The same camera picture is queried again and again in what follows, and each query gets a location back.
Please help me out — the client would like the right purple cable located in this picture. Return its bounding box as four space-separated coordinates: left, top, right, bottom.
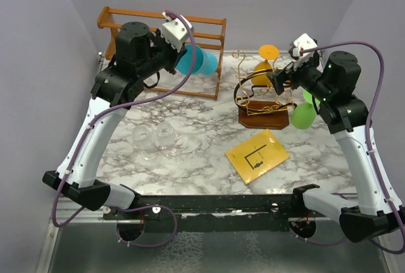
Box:
289 41 405 255

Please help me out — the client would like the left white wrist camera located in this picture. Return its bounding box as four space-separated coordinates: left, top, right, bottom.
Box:
160 11 194 53

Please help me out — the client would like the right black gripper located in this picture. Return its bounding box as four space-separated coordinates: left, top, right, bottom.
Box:
267 53 333 101

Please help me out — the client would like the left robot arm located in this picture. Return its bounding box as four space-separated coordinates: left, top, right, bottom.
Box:
42 19 194 219

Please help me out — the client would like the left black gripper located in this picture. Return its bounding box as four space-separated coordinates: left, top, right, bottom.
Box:
137 27 187 80

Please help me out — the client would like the clear wine glass left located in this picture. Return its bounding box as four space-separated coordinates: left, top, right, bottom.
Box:
132 125 156 161

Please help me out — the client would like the wooden dish rack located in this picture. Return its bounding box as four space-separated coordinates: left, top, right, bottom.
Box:
97 6 227 101

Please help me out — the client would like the green plastic wine glass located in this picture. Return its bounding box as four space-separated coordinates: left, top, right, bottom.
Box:
290 90 320 130

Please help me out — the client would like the black metal base rail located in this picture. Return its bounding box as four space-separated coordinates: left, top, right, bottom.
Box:
104 194 330 233

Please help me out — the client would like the gold wire wine glass rack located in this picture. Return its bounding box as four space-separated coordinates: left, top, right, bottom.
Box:
232 50 297 130

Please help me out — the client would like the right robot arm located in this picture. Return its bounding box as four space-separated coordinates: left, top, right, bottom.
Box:
268 51 404 243

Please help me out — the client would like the clear wine glass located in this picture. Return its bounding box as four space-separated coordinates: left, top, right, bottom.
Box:
156 122 177 156
132 125 156 161

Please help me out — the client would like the yellow book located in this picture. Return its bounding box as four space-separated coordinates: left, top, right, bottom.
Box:
225 129 290 184

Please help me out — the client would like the clear wine glass right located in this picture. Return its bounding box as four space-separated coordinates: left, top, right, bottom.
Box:
156 122 177 156

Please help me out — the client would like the blue plastic wine glass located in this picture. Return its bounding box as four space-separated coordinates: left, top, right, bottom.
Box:
176 44 218 75

